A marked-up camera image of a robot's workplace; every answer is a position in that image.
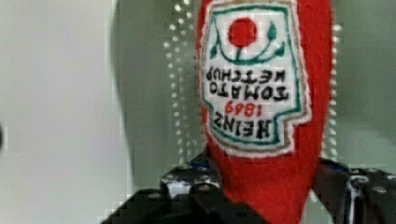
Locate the pale green strainer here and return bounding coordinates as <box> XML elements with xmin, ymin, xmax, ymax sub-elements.
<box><xmin>110</xmin><ymin>0</ymin><xmax>396</xmax><ymax>224</ymax></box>

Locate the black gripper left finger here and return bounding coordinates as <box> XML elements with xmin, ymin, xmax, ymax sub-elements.
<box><xmin>101</xmin><ymin>149</ymin><xmax>265</xmax><ymax>224</ymax></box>

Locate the red plush ketchup bottle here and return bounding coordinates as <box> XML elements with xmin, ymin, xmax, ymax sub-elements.
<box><xmin>197</xmin><ymin>0</ymin><xmax>332</xmax><ymax>224</ymax></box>

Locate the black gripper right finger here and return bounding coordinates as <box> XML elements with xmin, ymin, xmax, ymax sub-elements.
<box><xmin>312</xmin><ymin>159</ymin><xmax>396</xmax><ymax>224</ymax></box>

